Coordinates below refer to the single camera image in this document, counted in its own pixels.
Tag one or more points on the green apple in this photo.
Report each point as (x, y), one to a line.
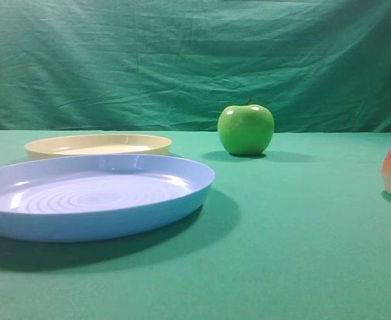
(245, 130)

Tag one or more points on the yellow plastic plate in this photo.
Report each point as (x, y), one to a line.
(98, 144)

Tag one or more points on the blue plastic plate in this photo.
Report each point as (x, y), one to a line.
(96, 197)

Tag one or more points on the green tablecloth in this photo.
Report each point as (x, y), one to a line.
(301, 233)

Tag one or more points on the green cloth backdrop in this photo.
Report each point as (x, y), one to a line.
(319, 66)

